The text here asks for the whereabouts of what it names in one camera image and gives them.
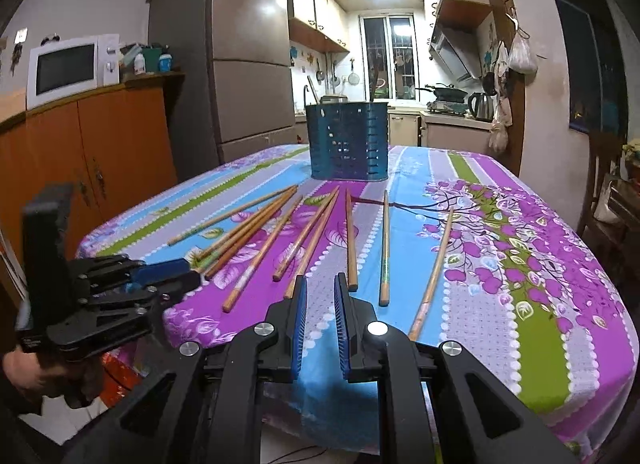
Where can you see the dark window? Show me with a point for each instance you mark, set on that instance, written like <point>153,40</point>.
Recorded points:
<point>585,69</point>

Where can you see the kitchen window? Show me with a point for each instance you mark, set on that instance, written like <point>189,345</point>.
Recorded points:
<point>387,54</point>

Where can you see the steel electric kettle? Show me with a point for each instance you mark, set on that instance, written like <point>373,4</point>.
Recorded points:
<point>481,106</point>

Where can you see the kitchen base cabinets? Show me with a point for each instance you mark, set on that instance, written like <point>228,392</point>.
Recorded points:
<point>450,134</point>

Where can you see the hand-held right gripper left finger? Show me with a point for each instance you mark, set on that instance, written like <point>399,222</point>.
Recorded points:
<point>300,316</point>

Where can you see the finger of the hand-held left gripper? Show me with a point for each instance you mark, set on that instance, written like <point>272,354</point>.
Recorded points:
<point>185,286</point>
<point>160,268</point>

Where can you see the grey refrigerator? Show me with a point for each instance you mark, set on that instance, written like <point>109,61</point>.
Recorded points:
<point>245,44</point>

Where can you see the red plastic bag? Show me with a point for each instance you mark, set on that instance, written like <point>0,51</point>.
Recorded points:
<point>122,379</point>

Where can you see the floral striped tablecloth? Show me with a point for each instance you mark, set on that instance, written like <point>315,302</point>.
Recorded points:
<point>500,294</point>

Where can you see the flower pot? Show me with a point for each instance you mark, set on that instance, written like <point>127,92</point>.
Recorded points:
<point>632,151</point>

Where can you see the white microwave oven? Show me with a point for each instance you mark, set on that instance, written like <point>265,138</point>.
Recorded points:
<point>60,69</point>

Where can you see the person's left hand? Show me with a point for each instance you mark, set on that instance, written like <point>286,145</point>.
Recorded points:
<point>27,371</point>

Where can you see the small white bottle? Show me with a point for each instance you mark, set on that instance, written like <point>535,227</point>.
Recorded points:
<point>139,65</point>

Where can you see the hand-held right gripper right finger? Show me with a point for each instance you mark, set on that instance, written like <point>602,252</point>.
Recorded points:
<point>342,319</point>

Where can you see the green container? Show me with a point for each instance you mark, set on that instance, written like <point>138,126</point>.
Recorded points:
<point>152,55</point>

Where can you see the blue perforated utensil holder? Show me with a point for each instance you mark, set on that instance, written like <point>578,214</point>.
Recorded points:
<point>345,144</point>

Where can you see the black wok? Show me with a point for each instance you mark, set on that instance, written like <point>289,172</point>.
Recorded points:
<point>445,91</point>

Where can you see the kitchen faucet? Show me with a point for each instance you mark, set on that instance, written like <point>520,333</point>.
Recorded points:
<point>306,96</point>

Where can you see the wall switch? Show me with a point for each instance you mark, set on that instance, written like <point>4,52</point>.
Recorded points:
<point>20,36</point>

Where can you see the orange wooden cabinet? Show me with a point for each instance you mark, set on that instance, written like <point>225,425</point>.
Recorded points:
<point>120,134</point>

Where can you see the hanging cloth bags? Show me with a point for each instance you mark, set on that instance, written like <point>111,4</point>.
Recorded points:
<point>500,109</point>

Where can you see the wooden chair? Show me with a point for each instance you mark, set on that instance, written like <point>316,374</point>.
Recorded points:
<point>600,169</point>

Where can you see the hanging white plastic bag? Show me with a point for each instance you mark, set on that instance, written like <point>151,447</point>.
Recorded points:
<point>522,59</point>

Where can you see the gas stove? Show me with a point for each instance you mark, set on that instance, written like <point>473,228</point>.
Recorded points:
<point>447,106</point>

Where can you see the bunch of wooden chopsticks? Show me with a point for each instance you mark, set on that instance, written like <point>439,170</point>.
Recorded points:
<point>350,244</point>

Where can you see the steel range hood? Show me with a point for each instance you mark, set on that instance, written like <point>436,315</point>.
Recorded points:
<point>452,54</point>

